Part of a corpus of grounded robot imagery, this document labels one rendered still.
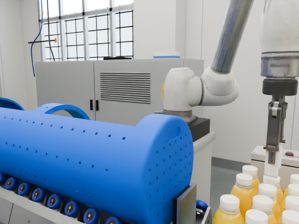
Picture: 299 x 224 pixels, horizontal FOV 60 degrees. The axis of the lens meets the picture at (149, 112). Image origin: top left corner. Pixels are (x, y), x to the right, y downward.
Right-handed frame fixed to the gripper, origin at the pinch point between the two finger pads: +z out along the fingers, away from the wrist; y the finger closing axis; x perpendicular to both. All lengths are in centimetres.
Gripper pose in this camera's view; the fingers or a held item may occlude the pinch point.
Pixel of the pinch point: (273, 160)
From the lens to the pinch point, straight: 72.5
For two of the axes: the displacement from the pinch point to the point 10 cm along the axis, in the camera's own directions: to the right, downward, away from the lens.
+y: -5.3, 1.4, -8.4
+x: 8.5, 0.9, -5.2
